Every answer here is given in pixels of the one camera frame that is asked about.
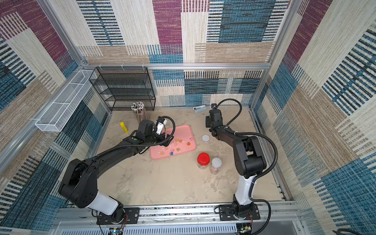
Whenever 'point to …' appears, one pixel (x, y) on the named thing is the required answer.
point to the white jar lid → (205, 138)
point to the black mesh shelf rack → (120, 86)
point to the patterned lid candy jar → (216, 164)
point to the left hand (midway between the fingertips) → (167, 134)
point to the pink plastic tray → (183, 142)
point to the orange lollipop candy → (188, 143)
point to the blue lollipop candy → (171, 153)
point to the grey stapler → (198, 109)
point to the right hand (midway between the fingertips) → (214, 118)
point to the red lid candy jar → (203, 160)
